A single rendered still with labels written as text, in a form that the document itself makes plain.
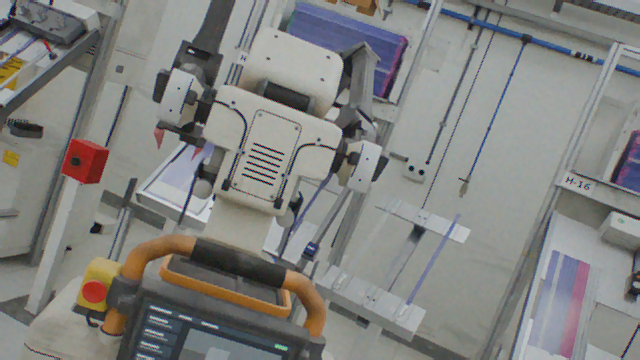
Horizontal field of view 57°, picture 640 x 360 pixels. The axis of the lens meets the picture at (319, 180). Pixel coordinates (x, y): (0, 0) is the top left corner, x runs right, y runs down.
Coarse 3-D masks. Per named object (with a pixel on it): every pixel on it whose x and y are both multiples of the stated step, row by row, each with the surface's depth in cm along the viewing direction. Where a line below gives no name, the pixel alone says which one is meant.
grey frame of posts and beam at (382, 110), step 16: (432, 16) 242; (256, 32) 264; (240, 48) 263; (416, 64) 243; (400, 96) 246; (384, 112) 244; (400, 112) 250; (384, 128) 247; (384, 144) 247; (368, 192) 253; (128, 208) 225; (352, 208) 251; (128, 224) 226; (352, 224) 251; (112, 240) 225; (112, 256) 225; (288, 320) 207
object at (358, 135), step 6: (354, 132) 140; (360, 132) 139; (366, 132) 139; (348, 138) 138; (354, 138) 137; (360, 138) 136; (366, 138) 137; (372, 138) 139; (384, 156) 134; (378, 162) 136; (384, 162) 135; (378, 168) 137; (384, 168) 137; (378, 174) 138; (372, 180) 140
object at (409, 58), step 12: (288, 0) 257; (300, 0) 265; (288, 12) 261; (276, 24) 251; (420, 36) 238; (240, 60) 260; (408, 60) 237; (408, 72) 243; (396, 84) 238; (372, 96) 242; (396, 96) 240; (132, 180) 223; (132, 192) 226; (312, 276) 206
